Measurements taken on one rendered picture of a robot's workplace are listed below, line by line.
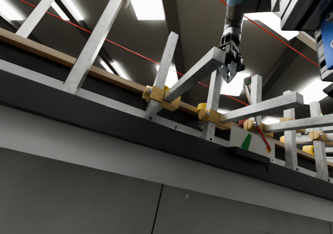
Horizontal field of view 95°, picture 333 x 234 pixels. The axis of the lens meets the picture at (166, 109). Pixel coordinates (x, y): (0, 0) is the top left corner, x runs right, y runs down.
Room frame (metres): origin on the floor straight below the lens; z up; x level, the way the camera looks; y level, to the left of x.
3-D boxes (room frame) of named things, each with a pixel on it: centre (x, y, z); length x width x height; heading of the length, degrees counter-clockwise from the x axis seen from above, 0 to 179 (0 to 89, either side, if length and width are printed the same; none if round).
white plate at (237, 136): (0.64, -0.40, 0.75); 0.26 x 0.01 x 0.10; 107
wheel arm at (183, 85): (0.45, -0.01, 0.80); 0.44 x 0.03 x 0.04; 17
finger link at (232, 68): (0.50, -0.21, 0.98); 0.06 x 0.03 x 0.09; 128
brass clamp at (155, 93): (0.53, 0.03, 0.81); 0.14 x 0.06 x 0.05; 107
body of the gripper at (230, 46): (0.51, -0.20, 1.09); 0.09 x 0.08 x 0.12; 128
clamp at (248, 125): (0.68, -0.45, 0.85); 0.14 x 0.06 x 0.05; 107
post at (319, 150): (0.82, -0.90, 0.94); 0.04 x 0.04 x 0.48; 17
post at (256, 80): (0.67, -0.43, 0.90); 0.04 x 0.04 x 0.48; 17
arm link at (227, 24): (0.51, -0.20, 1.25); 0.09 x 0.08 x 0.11; 161
